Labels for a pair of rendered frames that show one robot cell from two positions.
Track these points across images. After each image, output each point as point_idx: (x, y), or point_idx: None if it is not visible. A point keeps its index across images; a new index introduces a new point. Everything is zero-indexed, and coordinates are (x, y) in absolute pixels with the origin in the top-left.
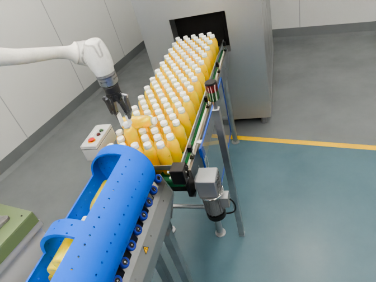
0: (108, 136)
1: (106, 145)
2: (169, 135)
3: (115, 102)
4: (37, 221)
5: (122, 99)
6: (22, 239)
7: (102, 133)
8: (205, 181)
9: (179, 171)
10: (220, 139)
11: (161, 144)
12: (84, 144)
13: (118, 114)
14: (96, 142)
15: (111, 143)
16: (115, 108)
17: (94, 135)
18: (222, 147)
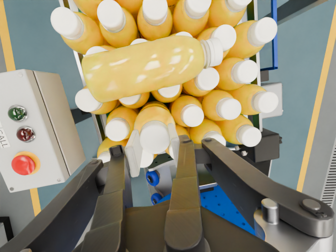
0: (52, 110)
1: (68, 131)
2: (267, 102)
3: (127, 202)
4: None
5: (197, 181)
6: None
7: (36, 125)
8: (269, 115)
9: (274, 159)
10: (293, 15)
11: (258, 140)
12: (12, 180)
13: (137, 165)
14: (54, 169)
15: (105, 158)
16: (131, 194)
17: (12, 139)
18: (278, 23)
